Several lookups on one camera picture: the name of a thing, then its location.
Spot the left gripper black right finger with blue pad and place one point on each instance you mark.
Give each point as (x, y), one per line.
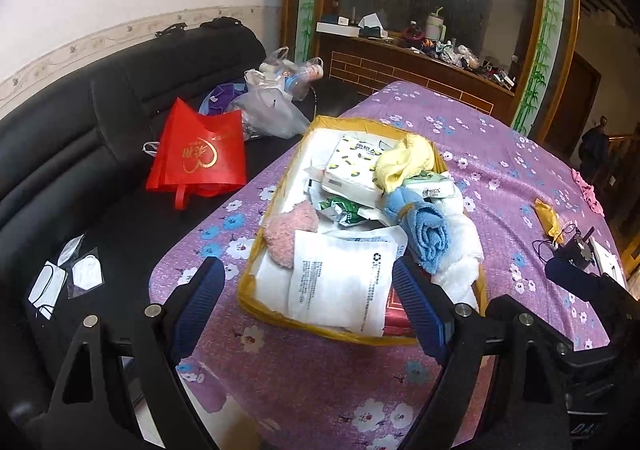
(428, 308)

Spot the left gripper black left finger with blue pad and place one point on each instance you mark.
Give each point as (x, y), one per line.
(189, 307)

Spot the blue towel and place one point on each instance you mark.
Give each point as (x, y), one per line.
(423, 223)

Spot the white plastic mailer bag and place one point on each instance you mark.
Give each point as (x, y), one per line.
(342, 280)

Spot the yellow cloth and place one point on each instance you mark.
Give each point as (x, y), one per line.
(408, 158)

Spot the lemon print tissue pack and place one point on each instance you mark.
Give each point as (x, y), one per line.
(350, 171)

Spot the white towel red print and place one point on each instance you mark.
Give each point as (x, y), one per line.
(460, 266)

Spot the teal tissue pack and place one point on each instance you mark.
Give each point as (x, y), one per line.
(431, 185)

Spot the red box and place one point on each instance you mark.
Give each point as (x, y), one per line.
(396, 319)

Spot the purple floral tablecloth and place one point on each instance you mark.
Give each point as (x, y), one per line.
(307, 392)

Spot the white face mask packets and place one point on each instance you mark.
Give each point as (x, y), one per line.
(71, 275)

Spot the pink fluffy cloth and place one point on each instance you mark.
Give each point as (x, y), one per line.
(279, 232)

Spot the green snack packet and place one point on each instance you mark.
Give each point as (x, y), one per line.
(341, 211)

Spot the yellow taped cardboard box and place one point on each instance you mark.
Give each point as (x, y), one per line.
(263, 287)

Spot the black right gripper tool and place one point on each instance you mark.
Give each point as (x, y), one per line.
(567, 369)

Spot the orange plastic bag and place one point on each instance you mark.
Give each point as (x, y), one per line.
(550, 221)

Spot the red gift bag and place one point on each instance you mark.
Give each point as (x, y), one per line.
(198, 155)

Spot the white notebook with pen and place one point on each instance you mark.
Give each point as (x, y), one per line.
(607, 263)

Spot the purple bag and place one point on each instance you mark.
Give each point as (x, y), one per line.
(219, 99)

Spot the clear plastic bag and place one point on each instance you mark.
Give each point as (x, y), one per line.
(268, 107)

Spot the person in dark clothes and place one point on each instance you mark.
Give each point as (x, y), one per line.
(593, 150)

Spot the wooden cabinet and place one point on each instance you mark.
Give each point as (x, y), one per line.
(369, 65)

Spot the white mug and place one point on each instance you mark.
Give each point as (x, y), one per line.
(435, 29)

